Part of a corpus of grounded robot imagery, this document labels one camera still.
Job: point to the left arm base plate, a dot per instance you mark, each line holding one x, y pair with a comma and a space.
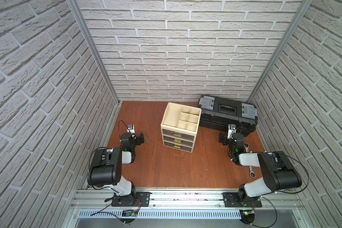
139, 199

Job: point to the clear drawer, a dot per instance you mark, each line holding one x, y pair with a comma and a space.
182, 147
178, 135
177, 141

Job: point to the beige drawer organizer cabinet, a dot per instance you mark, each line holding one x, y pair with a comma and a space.
181, 118

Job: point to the clear bottom drawer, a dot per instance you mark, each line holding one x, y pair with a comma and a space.
182, 147

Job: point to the clear top drawer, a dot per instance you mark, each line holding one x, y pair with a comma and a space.
178, 135

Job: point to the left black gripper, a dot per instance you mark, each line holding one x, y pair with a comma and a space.
138, 138

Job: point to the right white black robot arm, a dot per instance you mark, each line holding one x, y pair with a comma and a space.
278, 173

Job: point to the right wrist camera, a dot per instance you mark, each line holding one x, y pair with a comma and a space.
231, 130

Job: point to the clear middle drawer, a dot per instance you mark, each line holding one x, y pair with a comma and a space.
177, 141

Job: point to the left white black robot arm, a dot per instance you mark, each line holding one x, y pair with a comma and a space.
105, 170

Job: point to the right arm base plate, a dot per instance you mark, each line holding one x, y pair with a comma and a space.
238, 199

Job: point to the black plastic toolbox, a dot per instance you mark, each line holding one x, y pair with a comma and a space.
218, 113

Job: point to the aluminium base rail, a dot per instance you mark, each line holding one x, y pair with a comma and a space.
182, 198

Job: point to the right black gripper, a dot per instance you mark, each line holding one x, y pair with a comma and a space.
223, 138

